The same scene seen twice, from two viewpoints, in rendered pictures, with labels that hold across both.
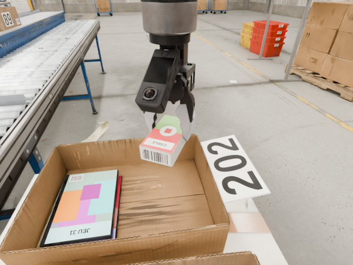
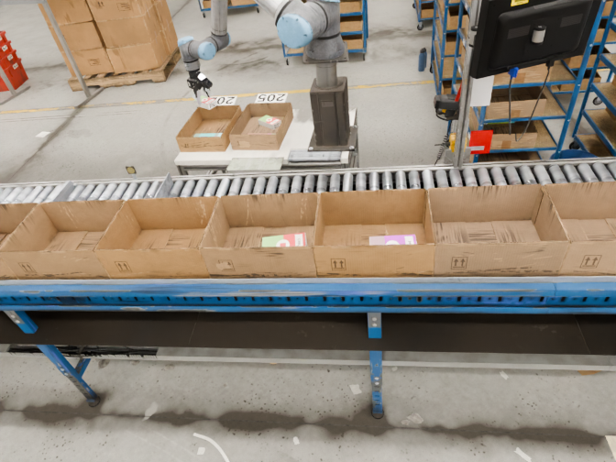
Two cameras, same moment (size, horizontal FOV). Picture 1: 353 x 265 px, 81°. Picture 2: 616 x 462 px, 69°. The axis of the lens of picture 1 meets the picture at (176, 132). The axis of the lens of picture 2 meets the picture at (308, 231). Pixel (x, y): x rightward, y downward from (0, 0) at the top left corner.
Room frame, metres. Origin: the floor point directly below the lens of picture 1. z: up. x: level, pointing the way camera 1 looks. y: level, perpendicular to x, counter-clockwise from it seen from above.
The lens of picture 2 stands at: (-1.13, 2.18, 2.05)
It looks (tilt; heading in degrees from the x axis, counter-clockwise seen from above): 41 degrees down; 294
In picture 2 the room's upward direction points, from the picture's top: 9 degrees counter-clockwise
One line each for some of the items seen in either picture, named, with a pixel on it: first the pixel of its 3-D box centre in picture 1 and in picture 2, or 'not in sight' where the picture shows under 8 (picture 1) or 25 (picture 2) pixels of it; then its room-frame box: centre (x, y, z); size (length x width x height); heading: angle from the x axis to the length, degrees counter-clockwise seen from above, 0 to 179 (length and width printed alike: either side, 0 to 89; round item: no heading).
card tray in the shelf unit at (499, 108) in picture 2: not in sight; (507, 93); (-1.33, -0.48, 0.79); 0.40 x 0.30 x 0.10; 103
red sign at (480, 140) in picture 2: not in sight; (473, 142); (-1.18, 0.19, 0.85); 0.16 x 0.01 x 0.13; 12
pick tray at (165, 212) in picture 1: (128, 191); (211, 127); (0.32, 0.11, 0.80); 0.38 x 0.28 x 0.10; 98
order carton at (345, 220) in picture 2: not in sight; (373, 234); (-0.87, 1.03, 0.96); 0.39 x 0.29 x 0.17; 12
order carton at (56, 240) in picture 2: not in sight; (73, 240); (0.28, 1.28, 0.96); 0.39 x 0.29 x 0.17; 12
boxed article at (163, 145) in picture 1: (167, 138); (205, 102); (0.37, 0.02, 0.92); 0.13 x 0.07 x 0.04; 160
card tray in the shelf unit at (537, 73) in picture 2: not in sight; (512, 58); (-1.33, -0.48, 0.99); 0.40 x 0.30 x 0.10; 99
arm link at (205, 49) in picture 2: not in sight; (203, 49); (0.28, 0.03, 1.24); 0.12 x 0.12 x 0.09; 74
